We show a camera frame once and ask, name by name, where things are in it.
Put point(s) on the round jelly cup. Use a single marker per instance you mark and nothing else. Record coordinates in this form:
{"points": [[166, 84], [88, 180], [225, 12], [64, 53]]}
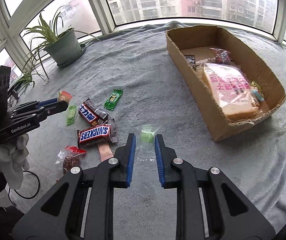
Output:
{"points": [[64, 96]]}

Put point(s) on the black small snack packet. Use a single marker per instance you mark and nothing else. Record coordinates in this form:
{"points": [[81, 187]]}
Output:
{"points": [[191, 60]]}

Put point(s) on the bread loaf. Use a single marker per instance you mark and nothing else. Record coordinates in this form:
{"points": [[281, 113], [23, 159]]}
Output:
{"points": [[231, 91]]}

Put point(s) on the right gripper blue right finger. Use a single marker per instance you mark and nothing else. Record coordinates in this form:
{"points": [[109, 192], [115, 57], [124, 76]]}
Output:
{"points": [[160, 166]]}

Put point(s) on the spider plant in green pot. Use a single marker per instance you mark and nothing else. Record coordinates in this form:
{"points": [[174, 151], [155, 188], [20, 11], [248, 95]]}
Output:
{"points": [[63, 48]]}

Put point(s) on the Snickers bar english label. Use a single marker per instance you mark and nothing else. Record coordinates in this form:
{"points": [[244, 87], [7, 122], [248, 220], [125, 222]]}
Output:
{"points": [[106, 132]]}

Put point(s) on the white gloved left hand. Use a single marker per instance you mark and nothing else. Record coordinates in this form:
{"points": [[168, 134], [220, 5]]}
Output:
{"points": [[13, 160]]}

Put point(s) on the Snickers bar chinese label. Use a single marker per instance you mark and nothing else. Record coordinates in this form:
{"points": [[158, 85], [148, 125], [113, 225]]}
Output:
{"points": [[93, 115]]}

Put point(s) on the grey blanket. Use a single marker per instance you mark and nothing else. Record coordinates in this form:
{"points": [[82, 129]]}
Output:
{"points": [[154, 92]]}

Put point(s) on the clear packet green candy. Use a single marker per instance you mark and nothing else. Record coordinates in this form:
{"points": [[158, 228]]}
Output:
{"points": [[145, 137]]}

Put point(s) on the brown cardboard box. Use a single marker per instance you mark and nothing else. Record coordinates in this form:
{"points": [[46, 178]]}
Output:
{"points": [[197, 41]]}

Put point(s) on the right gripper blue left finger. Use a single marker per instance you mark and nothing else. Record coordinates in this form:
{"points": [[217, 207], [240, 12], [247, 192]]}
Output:
{"points": [[130, 164]]}

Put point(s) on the white window frame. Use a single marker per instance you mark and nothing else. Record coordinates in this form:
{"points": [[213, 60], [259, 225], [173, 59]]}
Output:
{"points": [[95, 17]]}

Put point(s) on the pink wafer packet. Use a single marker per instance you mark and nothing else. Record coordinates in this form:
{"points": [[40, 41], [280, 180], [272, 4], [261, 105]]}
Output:
{"points": [[105, 151]]}

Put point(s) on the red clear snack bag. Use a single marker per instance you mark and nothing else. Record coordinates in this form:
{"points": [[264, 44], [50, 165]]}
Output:
{"points": [[69, 157], [221, 56]]}

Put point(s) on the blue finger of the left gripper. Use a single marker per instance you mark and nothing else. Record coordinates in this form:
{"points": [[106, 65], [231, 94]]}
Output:
{"points": [[29, 109], [46, 102]]}

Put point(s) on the dark green candy packet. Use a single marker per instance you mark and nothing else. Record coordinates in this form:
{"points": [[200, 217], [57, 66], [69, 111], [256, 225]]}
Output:
{"points": [[112, 101]]}

